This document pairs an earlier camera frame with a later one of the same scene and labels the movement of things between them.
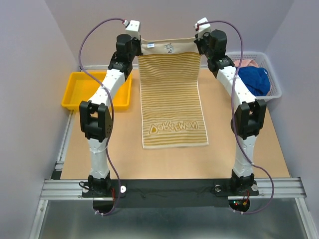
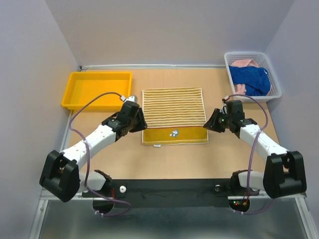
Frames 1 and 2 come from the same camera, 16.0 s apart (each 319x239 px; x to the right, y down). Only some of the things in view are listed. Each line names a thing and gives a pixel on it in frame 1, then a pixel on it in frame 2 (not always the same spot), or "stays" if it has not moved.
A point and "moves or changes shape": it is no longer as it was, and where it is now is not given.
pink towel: [245, 62] stays
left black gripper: [137, 42] → [142, 124]
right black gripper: [207, 35] → [211, 123]
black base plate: [170, 193] stays
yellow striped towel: [172, 113] moves or changes shape
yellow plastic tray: [81, 86] stays
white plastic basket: [262, 61] stays
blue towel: [257, 78] stays
